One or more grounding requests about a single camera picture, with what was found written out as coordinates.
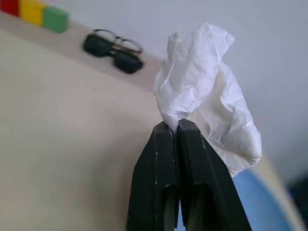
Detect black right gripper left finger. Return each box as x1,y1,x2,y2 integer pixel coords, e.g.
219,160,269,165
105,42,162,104
125,121,181,231

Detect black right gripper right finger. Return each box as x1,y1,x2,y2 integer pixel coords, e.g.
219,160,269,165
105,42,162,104
176,118,253,231

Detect white tissue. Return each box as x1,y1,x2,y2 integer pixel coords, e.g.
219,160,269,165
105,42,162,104
153,21,262,178

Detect blue plate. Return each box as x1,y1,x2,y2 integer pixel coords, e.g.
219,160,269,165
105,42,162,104
231,168,300,231

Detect tortoiseshell round eyeglasses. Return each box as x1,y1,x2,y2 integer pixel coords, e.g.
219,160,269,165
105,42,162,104
91,28,144,55

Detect grey open glasses case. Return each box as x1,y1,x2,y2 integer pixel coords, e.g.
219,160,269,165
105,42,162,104
83,33,145,75

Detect green block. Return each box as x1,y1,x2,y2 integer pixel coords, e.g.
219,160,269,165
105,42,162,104
43,6,70,34

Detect yellow block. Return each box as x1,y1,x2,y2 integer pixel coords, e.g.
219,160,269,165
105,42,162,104
18,0,46,26

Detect red block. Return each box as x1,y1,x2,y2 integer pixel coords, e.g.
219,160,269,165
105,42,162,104
0,0,20,17

